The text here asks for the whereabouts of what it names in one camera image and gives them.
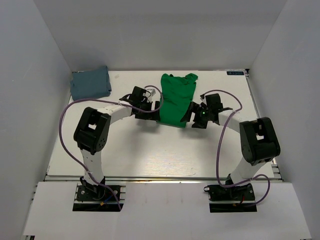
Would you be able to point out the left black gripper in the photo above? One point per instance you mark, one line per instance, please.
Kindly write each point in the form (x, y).
(149, 116)

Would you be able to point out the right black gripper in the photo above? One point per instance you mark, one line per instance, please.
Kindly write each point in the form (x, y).
(193, 107)

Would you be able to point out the green t shirt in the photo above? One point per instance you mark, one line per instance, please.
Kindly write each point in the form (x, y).
(177, 94)

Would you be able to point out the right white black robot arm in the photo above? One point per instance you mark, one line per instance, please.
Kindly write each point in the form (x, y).
(258, 140)

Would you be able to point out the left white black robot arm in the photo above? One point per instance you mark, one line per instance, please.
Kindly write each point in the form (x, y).
(92, 131)

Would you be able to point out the blue label sticker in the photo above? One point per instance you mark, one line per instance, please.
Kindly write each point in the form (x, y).
(235, 73)

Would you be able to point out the folded blue-grey t shirt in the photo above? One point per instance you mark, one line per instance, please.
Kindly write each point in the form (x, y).
(90, 84)

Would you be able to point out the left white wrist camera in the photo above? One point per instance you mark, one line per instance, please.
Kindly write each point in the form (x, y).
(150, 92)

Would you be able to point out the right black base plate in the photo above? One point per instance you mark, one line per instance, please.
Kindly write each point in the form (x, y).
(238, 199)

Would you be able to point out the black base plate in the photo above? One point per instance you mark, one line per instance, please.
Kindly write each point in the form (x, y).
(86, 200)
(238, 199)

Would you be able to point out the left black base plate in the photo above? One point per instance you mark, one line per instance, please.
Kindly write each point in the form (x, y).
(86, 200)

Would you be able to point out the aluminium table rail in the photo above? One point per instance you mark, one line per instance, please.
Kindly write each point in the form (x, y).
(55, 178)

